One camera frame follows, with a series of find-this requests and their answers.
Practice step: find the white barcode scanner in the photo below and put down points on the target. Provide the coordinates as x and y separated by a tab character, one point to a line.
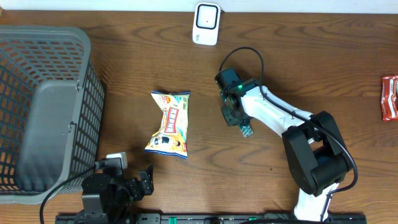
206	23

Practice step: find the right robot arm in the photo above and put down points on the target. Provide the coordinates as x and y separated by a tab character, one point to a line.
317	156

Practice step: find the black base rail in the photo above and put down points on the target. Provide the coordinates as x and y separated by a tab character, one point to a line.
156	218

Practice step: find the yellow noodle snack bag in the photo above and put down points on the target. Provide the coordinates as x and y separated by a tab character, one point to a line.
171	138

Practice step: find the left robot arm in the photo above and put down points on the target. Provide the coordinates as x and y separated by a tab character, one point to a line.
107	196

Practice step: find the teal mouthwash bottle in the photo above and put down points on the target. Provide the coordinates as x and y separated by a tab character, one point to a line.
246	130

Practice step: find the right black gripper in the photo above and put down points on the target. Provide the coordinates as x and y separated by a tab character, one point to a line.
225	112

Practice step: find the red chocolate bar wrapper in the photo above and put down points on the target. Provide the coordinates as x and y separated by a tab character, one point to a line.
389	98

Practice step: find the grey plastic basket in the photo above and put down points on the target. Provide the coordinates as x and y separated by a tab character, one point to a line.
51	109

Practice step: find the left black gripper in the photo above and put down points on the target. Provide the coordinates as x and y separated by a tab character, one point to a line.
146	181

